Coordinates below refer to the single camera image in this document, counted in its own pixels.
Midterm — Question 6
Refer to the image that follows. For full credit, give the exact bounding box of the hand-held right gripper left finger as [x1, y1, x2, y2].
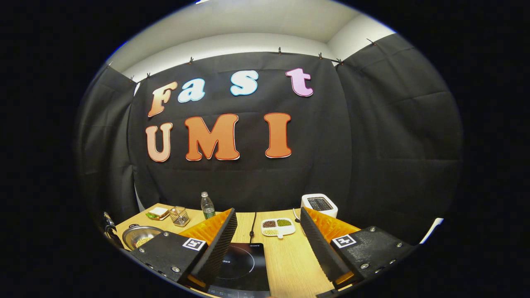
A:
[128, 208, 239, 291]

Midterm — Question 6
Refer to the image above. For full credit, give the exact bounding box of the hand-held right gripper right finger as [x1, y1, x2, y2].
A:
[300, 206, 417, 291]

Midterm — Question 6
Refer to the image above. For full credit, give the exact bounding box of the stainless steel pot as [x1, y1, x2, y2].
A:
[122, 224, 164, 250]

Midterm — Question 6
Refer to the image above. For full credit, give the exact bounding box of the black induction cooktop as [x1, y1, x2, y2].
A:
[207, 243, 271, 298]

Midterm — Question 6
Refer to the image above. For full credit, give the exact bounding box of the clear plastic water bottle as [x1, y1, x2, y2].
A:
[201, 191, 216, 219]

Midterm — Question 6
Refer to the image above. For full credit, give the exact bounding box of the white countertop appliance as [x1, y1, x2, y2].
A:
[301, 193, 339, 219]

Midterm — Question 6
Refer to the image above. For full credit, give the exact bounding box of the white divided dish of beans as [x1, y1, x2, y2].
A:
[261, 218, 296, 240]

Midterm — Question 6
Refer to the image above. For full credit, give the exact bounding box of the sandwich with lettuce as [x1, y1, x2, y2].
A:
[145, 207, 171, 221]

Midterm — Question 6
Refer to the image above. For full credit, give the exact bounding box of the black backdrop cloth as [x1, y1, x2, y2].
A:
[75, 33, 463, 245]

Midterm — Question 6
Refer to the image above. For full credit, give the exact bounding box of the metal wire basket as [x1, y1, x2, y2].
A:
[169, 206, 191, 227]

